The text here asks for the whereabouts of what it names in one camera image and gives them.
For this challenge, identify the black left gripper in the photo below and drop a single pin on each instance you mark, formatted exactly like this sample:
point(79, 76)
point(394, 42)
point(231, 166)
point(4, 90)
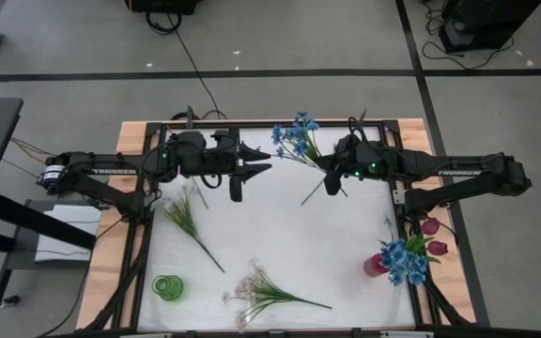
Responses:
point(205, 157)

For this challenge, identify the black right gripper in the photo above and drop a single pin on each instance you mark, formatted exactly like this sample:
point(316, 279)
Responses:
point(364, 157)

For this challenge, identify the dark red artificial tulip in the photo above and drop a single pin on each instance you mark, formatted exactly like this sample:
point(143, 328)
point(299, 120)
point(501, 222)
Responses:
point(310, 196)

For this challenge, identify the blue artificial flower bunch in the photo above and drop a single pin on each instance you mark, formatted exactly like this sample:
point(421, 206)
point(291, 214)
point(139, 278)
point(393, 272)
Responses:
point(298, 138)
point(402, 263)

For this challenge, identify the green leafy sprig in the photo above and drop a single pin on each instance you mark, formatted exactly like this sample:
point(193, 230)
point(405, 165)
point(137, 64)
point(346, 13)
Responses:
point(183, 216)

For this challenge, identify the red glass vase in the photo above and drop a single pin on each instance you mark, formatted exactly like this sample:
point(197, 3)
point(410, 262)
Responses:
point(373, 266)

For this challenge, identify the white artificial flower bunch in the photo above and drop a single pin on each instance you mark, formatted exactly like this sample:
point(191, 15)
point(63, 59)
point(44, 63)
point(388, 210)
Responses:
point(266, 293)

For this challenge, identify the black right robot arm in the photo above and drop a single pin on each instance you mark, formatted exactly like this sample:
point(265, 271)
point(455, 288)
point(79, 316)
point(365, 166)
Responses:
point(463, 166)

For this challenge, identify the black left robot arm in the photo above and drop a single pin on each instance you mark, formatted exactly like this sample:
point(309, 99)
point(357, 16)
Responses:
point(111, 171)

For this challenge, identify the green glass vase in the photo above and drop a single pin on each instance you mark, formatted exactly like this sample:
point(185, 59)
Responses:
point(167, 287)

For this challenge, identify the white table mat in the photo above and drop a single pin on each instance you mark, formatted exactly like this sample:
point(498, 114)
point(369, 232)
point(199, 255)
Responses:
point(298, 244)

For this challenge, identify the black equipment box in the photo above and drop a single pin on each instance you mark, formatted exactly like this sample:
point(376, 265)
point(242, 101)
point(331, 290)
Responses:
point(162, 5)

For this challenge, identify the white flat box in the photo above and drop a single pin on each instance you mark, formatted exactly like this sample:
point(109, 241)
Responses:
point(68, 235)

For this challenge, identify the large black equipment cabinet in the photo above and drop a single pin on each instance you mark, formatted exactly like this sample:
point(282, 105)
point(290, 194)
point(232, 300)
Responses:
point(486, 19)

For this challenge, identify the black aluminium table frame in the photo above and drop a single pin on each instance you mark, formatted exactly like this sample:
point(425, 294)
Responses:
point(261, 123)

